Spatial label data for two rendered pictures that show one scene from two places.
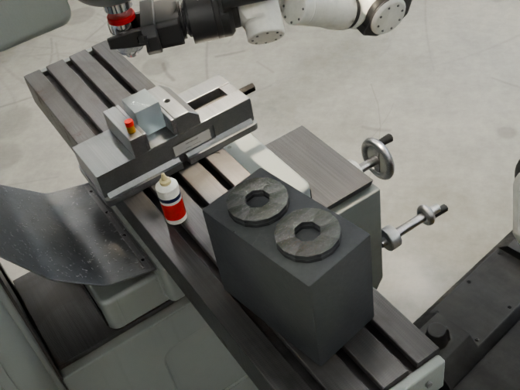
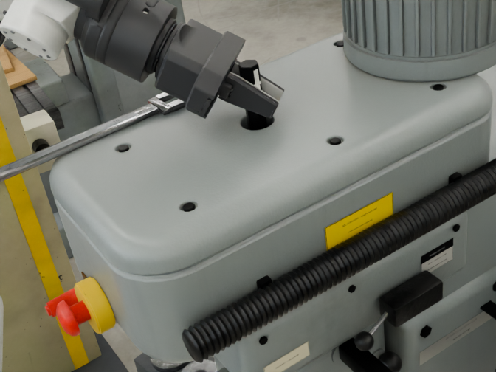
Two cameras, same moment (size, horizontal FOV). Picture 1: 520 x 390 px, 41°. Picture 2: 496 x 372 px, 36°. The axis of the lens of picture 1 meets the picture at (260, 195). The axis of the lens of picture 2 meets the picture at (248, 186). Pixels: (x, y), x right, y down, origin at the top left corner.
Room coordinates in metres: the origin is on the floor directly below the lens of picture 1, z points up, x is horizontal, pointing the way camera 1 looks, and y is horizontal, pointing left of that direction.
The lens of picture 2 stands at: (1.81, 0.12, 2.30)
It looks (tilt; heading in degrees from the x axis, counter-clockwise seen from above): 34 degrees down; 178
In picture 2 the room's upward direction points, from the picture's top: 9 degrees counter-clockwise
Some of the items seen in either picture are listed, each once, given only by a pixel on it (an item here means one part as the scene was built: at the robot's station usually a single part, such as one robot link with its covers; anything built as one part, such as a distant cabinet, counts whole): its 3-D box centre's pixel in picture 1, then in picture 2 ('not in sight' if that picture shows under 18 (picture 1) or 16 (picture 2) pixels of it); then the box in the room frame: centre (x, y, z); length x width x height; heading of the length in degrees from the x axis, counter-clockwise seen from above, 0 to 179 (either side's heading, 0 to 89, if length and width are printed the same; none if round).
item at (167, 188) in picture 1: (169, 196); not in sight; (0.93, 0.16, 0.98); 0.04 x 0.04 x 0.11
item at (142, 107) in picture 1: (144, 113); not in sight; (1.12, 0.19, 1.04); 0.06 x 0.05 x 0.06; 26
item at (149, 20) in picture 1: (179, 22); not in sight; (1.08, 0.08, 1.23); 0.13 x 0.12 x 0.10; 1
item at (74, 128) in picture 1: (182, 190); not in sight; (1.04, 0.15, 0.89); 1.24 x 0.23 x 0.08; 26
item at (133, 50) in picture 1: (126, 33); not in sight; (1.08, 0.17, 1.23); 0.05 x 0.05 x 0.06
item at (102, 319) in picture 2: not in sight; (94, 305); (1.18, -0.04, 1.76); 0.06 x 0.02 x 0.06; 26
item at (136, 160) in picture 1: (163, 127); not in sight; (1.13, 0.16, 0.98); 0.35 x 0.15 x 0.11; 116
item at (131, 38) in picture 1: (126, 41); not in sight; (1.05, 0.17, 1.23); 0.06 x 0.02 x 0.03; 91
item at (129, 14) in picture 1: (121, 15); not in sight; (1.08, 0.17, 1.26); 0.05 x 0.05 x 0.01
